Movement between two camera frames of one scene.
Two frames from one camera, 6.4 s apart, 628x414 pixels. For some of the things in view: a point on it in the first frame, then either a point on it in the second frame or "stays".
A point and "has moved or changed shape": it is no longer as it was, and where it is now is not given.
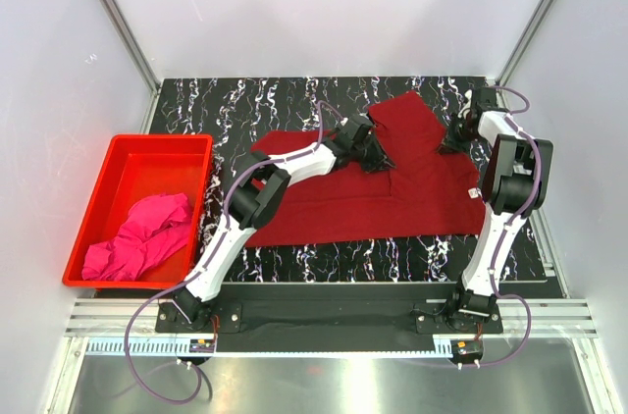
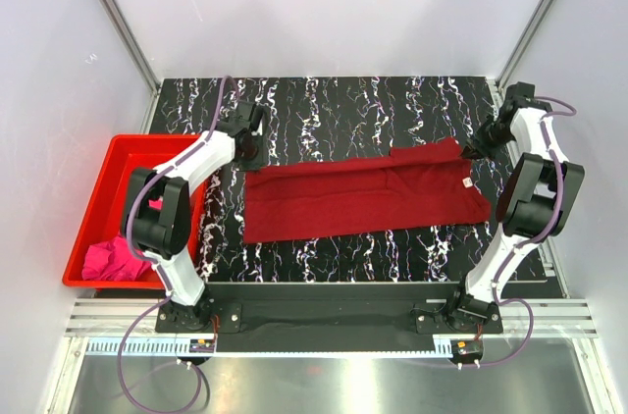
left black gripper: [379, 161] -> [258, 161]
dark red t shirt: [429, 191] has moved or changed shape
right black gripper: [449, 144] -> [483, 149]
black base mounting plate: [329, 317] stays
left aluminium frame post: [110, 2] stays
